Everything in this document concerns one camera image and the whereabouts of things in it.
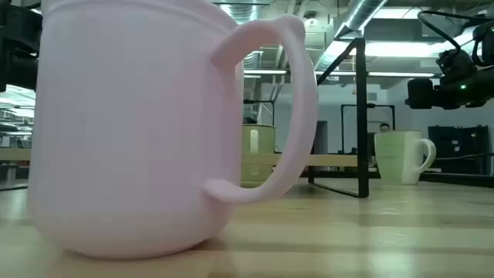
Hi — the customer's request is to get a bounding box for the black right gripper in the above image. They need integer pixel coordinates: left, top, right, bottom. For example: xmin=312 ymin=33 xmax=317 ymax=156
xmin=404 ymin=74 xmax=494 ymax=110

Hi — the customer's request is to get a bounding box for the large green white-handled mug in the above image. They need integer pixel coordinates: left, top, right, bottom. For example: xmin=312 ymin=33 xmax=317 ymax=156
xmin=374 ymin=130 xmax=438 ymax=185

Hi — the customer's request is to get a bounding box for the small green ceramic mug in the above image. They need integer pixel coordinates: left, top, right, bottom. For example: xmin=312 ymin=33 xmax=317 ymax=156
xmin=241 ymin=124 xmax=276 ymax=188

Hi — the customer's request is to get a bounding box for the black metal wood shelf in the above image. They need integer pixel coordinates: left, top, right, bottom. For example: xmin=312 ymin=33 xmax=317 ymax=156
xmin=0 ymin=37 xmax=381 ymax=199

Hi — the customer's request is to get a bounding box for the long ceiling strip light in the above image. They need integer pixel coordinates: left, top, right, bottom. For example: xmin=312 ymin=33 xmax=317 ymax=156
xmin=243 ymin=69 xmax=437 ymax=78

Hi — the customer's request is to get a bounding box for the ceiling light panel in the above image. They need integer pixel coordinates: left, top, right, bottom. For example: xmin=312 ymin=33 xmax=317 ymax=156
xmin=334 ymin=38 xmax=476 ymax=59

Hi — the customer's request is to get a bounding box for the black storage cabinet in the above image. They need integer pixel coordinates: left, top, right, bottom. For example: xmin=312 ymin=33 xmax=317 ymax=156
xmin=427 ymin=124 xmax=490 ymax=175

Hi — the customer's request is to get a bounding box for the large pink plastic mug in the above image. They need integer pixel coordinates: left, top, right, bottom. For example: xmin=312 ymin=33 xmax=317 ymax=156
xmin=27 ymin=0 xmax=320 ymax=259

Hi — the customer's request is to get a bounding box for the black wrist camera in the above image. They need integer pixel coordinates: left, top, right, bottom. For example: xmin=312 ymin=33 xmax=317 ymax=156
xmin=435 ymin=49 xmax=479 ymax=84

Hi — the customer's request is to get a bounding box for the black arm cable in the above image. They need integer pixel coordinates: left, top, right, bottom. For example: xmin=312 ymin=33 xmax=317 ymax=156
xmin=416 ymin=9 xmax=488 ymax=53

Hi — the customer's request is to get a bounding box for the black table edge rail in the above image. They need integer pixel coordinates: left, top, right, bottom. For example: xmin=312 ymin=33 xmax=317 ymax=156
xmin=299 ymin=169 xmax=494 ymax=189

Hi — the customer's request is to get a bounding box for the silver ventilation duct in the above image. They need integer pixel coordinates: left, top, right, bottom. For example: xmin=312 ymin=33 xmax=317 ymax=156
xmin=314 ymin=0 xmax=389 ymax=70

